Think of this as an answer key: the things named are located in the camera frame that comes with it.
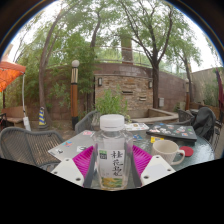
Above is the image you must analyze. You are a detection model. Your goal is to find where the green plant in teal pot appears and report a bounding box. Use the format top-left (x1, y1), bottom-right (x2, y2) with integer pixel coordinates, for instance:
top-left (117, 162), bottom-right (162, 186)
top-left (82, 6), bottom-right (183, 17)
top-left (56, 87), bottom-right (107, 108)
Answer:
top-left (94, 88), bottom-right (131, 123)

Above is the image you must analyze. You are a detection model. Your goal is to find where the wooden bench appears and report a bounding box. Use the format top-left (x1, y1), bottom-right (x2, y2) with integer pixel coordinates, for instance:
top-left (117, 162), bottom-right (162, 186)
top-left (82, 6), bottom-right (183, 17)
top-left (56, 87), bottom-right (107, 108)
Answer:
top-left (0, 105), bottom-right (26, 128)

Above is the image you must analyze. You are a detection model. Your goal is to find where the round glass patio table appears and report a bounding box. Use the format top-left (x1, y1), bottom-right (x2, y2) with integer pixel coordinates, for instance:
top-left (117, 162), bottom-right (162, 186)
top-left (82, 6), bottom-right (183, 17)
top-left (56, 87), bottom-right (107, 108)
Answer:
top-left (48, 124), bottom-right (216, 191)

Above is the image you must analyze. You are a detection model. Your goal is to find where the clear white-capped drink bottle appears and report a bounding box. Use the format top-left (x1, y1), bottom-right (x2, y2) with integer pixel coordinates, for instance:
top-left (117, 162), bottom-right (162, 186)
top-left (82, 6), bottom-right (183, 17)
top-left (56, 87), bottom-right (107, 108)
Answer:
top-left (93, 113), bottom-right (134, 191)

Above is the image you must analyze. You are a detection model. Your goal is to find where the black backpack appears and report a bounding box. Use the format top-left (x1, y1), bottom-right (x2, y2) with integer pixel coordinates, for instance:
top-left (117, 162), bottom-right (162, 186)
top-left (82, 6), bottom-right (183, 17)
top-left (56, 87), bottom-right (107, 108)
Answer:
top-left (191, 106), bottom-right (217, 143)

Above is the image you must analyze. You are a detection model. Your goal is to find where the silver laptop with stickers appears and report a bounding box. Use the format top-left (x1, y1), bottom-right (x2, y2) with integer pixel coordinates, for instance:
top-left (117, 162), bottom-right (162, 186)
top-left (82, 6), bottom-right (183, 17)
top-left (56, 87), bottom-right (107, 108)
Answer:
top-left (48, 129), bottom-right (101, 162)

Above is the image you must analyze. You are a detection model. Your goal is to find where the black laptop with stickers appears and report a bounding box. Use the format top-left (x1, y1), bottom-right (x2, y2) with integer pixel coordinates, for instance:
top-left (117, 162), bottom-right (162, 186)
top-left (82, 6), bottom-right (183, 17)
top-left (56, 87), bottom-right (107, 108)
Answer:
top-left (145, 123), bottom-right (198, 142)

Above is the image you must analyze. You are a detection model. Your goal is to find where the wooden globe-topped lamp post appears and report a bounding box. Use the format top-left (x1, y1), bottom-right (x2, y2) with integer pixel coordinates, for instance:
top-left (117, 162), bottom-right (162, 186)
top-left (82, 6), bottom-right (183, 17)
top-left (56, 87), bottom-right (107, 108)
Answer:
top-left (70, 59), bottom-right (81, 130)

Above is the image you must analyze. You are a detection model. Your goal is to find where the orange canopy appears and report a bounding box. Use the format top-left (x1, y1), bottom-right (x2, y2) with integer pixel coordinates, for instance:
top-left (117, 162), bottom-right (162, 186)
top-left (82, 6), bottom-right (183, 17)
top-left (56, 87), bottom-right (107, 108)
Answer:
top-left (0, 60), bottom-right (27, 94)

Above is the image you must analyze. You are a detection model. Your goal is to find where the closed maroon patio umbrella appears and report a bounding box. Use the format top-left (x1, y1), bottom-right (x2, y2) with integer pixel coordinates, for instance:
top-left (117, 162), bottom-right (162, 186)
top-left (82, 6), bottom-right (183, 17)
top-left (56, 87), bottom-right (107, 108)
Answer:
top-left (214, 68), bottom-right (224, 109)

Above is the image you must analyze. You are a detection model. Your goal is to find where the blue yellow striped cone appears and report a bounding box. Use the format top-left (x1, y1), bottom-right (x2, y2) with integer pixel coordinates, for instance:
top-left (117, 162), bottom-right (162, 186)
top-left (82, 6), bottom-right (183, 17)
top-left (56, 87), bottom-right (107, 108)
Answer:
top-left (37, 106), bottom-right (48, 129)

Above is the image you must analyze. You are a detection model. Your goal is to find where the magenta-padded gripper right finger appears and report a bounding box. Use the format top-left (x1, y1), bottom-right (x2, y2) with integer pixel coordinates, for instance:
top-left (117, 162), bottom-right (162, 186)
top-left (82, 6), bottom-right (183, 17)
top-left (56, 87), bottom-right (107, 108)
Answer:
top-left (129, 143), bottom-right (177, 188)

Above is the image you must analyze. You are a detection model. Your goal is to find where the flat round red coaster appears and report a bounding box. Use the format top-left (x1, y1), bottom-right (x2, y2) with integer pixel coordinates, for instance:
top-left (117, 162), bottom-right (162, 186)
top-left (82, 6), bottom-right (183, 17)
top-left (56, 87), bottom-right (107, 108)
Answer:
top-left (179, 145), bottom-right (195, 158)

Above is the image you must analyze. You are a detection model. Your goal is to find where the white ribbed mug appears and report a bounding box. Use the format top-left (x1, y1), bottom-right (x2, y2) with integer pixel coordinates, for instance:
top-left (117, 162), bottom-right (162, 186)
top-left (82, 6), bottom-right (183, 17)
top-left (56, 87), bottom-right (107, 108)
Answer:
top-left (151, 139), bottom-right (186, 166)

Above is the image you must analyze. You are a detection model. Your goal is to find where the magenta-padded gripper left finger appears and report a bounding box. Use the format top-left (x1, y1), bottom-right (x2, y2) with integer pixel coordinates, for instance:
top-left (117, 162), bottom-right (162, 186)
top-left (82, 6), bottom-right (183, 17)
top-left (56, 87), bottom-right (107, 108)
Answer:
top-left (50, 144), bottom-right (98, 188)

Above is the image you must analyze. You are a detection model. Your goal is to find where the grey mesh metal armchair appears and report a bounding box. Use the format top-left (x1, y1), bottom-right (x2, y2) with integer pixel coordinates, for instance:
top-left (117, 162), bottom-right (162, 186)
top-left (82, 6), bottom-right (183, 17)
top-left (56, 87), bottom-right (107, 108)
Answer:
top-left (74, 110), bottom-right (101, 135)
top-left (176, 108), bottom-right (219, 144)
top-left (0, 126), bottom-right (65, 168)

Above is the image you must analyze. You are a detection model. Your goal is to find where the small yellow card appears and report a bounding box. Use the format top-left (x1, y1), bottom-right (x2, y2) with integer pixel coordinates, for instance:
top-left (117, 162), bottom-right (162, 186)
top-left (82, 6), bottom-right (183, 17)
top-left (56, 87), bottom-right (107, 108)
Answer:
top-left (150, 135), bottom-right (165, 144)

